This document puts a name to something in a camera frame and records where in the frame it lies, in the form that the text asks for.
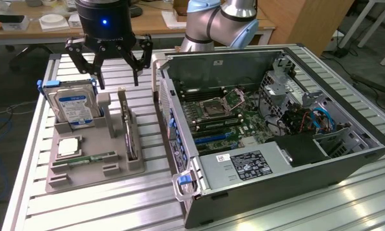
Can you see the small white box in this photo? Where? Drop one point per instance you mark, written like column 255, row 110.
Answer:
column 74, row 21

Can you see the grey metal drive bracket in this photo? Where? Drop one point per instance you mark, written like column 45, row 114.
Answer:
column 337, row 139

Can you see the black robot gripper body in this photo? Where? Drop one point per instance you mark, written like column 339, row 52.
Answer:
column 103, row 21

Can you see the hard disk in blue carrier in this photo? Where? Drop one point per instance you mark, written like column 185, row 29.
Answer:
column 71, row 106

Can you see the green GPU card with fan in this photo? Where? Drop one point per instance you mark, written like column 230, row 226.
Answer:
column 130, row 139

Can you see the metal disk bay cage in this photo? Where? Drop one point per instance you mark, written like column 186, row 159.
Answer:
column 294, row 81

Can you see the white table frame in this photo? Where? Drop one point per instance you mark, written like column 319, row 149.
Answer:
column 355, row 24

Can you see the green RAM stick bare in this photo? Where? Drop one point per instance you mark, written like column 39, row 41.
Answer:
column 95, row 158

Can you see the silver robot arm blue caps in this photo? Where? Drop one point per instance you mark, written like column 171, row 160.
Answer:
column 205, row 21

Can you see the white paper stack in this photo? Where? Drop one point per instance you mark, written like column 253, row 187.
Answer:
column 174, row 21

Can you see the black open PC case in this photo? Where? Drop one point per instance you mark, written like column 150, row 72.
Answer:
column 275, row 192

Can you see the blue release tab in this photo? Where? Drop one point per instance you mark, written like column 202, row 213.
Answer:
column 183, row 180

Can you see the black lamp base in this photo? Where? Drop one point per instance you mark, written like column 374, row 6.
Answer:
column 137, row 12

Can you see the white box with black top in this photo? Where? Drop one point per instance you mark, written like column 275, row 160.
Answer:
column 13, row 22

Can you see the black office chair base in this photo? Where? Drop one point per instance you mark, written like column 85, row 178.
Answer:
column 27, row 55

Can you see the metal socket cover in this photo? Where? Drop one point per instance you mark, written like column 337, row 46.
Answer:
column 233, row 98

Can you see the grey parts rack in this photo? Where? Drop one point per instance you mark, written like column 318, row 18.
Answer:
column 91, row 144

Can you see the silver CPU chip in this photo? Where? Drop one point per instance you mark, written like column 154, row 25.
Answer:
column 66, row 146

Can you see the wooden desk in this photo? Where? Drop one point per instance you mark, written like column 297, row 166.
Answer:
column 146, row 26

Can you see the RAM stick with white label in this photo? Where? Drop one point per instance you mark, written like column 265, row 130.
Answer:
column 217, row 123

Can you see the green motherboard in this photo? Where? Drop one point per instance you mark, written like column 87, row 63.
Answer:
column 246, row 120

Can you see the CPU socket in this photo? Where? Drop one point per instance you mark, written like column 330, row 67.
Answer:
column 214, row 108

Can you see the white round holder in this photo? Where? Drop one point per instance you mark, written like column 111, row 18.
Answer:
column 54, row 22

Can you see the blue card retention clip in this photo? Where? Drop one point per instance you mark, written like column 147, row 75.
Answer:
column 170, row 118

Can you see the black floor stand base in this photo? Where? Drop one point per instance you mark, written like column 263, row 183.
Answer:
column 371, row 84

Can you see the brown cardboard box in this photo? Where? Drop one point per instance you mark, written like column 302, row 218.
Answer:
column 179, row 7

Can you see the blue expansion slot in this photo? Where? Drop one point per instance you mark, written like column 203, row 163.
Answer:
column 209, row 139

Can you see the grey power supply unit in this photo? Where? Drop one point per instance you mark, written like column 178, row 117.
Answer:
column 211, row 173

